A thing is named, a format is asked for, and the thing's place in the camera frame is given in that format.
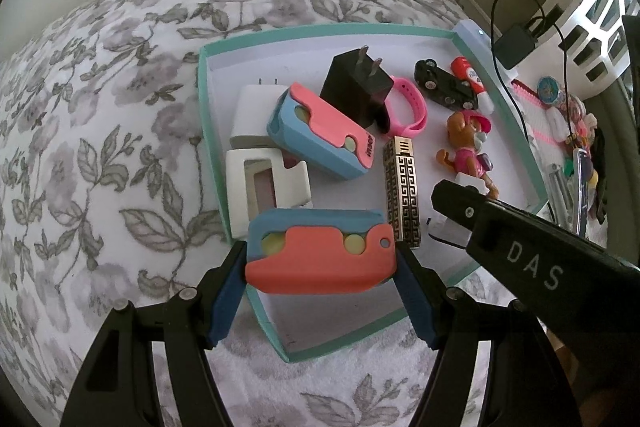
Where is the red and white glue bottle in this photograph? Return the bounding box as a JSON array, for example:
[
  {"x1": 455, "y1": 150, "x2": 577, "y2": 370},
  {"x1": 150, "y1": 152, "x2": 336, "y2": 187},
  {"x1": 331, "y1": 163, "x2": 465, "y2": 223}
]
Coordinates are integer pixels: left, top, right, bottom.
[{"x1": 451, "y1": 57, "x2": 495, "y2": 112}]

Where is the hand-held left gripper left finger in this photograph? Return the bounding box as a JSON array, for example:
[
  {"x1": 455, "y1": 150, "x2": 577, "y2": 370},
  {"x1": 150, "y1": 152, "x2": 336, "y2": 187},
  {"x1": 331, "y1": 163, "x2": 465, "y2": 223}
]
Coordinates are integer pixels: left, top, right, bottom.
[{"x1": 60, "y1": 241, "x2": 248, "y2": 427}]

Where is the white ridged plug adapter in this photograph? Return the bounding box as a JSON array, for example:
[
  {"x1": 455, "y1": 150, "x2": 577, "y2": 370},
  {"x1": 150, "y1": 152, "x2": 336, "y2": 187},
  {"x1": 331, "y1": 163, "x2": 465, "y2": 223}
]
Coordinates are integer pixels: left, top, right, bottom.
[{"x1": 225, "y1": 148, "x2": 313, "y2": 239}]

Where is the teal cardboard box lid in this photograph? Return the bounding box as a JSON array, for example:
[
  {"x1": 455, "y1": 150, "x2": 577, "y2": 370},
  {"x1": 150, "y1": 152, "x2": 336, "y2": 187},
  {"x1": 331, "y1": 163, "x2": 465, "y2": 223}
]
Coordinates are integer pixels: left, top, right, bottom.
[{"x1": 197, "y1": 23, "x2": 550, "y2": 363}]

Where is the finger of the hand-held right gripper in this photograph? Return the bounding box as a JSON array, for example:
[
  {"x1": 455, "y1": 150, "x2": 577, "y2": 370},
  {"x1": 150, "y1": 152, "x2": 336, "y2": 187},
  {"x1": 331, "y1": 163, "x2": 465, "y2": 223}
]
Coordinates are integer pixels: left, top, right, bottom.
[{"x1": 431, "y1": 179, "x2": 493, "y2": 253}]

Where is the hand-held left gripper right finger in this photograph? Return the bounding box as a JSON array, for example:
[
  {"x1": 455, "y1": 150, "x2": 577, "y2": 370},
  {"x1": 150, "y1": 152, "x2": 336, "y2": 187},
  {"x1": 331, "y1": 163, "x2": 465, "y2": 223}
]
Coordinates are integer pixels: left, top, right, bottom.
[{"x1": 397, "y1": 247, "x2": 583, "y2": 427}]

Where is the plain coral and blue toy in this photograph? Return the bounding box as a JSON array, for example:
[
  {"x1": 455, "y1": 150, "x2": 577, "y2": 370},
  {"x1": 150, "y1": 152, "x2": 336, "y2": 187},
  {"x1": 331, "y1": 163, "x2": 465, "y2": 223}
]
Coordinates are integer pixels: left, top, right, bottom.
[{"x1": 245, "y1": 208, "x2": 399, "y2": 295}]

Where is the smartphone in clear case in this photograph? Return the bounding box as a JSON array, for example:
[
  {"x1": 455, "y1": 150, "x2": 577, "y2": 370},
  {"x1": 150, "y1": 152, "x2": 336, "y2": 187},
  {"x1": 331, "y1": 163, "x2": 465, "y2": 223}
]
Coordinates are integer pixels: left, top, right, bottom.
[{"x1": 570, "y1": 147, "x2": 593, "y2": 235}]

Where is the grey floral blanket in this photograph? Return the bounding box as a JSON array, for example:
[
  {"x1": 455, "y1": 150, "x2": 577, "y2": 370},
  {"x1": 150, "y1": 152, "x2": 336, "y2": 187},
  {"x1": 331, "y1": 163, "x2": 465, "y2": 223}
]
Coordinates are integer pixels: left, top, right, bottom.
[{"x1": 0, "y1": 0, "x2": 551, "y2": 427}]

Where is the gold patterned lighter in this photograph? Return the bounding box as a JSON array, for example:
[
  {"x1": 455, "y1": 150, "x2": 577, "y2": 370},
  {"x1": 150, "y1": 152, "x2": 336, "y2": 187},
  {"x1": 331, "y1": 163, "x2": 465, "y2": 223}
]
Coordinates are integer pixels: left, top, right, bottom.
[{"x1": 382, "y1": 137, "x2": 427, "y2": 250}]

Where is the black wall charger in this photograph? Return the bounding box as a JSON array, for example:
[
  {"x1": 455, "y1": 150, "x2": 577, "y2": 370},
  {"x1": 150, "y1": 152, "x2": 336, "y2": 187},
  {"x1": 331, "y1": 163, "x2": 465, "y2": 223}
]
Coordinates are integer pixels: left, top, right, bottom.
[{"x1": 319, "y1": 47, "x2": 396, "y2": 135}]

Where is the pink smart watch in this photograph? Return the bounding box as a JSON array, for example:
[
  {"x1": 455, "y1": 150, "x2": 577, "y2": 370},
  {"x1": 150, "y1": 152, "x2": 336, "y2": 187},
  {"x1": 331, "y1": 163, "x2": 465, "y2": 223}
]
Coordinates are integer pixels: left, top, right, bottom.
[{"x1": 377, "y1": 76, "x2": 428, "y2": 138}]

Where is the white power bank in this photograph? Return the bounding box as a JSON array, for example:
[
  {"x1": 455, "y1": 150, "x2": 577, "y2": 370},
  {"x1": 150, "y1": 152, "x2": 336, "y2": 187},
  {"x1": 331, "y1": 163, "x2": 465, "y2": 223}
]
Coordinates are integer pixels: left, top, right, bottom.
[{"x1": 457, "y1": 19, "x2": 511, "y2": 80}]

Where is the black toy car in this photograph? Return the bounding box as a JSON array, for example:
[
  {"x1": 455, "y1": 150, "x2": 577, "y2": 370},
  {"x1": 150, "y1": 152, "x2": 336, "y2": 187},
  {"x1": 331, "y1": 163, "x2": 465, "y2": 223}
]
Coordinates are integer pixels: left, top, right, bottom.
[{"x1": 414, "y1": 58, "x2": 478, "y2": 110}]

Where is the pink pup toy figure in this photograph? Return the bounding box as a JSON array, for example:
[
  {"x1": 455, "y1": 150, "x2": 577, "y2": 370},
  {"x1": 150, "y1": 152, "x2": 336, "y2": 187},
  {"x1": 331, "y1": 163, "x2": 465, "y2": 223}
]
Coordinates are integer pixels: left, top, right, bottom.
[{"x1": 434, "y1": 109, "x2": 500, "y2": 200}]

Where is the white wall charger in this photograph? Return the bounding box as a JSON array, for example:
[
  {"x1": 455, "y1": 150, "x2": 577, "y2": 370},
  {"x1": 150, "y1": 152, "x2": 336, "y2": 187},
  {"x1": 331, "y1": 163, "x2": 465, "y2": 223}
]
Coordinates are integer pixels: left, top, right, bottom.
[{"x1": 229, "y1": 79, "x2": 288, "y2": 150}]

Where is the pile of colourful small toys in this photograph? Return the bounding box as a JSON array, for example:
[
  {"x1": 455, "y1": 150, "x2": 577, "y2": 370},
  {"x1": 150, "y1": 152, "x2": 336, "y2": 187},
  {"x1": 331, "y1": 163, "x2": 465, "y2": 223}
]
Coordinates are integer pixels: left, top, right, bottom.
[{"x1": 547, "y1": 92, "x2": 608, "y2": 225}]

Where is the round blue tin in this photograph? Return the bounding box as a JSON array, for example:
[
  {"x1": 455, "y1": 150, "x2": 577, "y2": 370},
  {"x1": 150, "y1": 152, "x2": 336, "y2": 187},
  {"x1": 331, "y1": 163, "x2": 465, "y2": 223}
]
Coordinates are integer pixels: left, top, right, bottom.
[{"x1": 537, "y1": 76, "x2": 561, "y2": 104}]

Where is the black power adapter with cable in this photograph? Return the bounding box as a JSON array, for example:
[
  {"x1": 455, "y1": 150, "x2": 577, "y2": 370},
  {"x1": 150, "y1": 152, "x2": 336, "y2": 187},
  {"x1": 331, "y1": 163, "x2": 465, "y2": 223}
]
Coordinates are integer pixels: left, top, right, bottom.
[{"x1": 490, "y1": 0, "x2": 588, "y2": 238}]

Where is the printed coral and blue toy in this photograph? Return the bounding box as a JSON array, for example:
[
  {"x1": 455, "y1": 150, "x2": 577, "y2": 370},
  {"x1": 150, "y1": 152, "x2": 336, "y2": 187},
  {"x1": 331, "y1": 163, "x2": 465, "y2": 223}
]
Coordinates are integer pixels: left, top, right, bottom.
[{"x1": 267, "y1": 83, "x2": 377, "y2": 180}]

